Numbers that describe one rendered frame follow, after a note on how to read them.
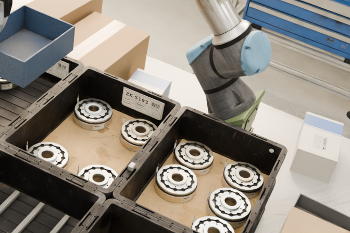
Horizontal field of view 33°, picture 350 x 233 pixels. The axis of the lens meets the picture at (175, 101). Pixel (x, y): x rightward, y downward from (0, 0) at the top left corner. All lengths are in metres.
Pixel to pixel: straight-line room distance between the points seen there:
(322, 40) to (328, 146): 1.52
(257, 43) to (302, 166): 0.42
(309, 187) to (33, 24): 0.91
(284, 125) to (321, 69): 1.79
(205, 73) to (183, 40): 1.97
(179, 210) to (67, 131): 0.38
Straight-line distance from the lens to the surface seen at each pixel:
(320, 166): 1.82
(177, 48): 3.61
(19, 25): 1.54
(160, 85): 1.89
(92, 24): 2.01
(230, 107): 1.75
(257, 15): 3.35
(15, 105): 1.69
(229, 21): 1.61
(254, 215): 1.35
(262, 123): 1.99
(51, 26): 1.50
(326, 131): 1.90
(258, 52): 1.63
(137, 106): 1.65
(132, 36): 1.97
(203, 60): 1.71
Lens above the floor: 1.88
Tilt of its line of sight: 36 degrees down
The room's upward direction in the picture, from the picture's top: 12 degrees clockwise
